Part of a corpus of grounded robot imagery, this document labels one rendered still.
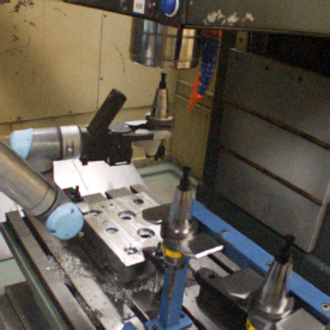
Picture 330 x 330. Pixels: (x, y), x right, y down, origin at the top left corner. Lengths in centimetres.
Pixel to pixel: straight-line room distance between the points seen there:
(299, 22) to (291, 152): 61
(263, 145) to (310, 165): 19
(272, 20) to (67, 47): 138
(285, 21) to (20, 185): 53
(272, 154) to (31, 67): 110
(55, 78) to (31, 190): 121
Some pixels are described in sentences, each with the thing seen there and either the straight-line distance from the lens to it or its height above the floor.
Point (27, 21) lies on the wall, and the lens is 188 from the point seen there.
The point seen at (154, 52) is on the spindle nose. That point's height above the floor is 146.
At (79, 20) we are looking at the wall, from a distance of 196.
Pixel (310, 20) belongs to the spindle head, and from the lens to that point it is 77.
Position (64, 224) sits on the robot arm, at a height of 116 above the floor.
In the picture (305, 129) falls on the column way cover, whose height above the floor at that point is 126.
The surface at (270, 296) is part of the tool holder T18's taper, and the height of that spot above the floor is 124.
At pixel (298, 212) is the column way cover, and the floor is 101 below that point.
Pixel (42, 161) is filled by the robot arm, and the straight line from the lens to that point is 93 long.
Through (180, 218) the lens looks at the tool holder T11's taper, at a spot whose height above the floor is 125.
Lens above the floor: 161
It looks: 25 degrees down
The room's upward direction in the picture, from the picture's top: 6 degrees clockwise
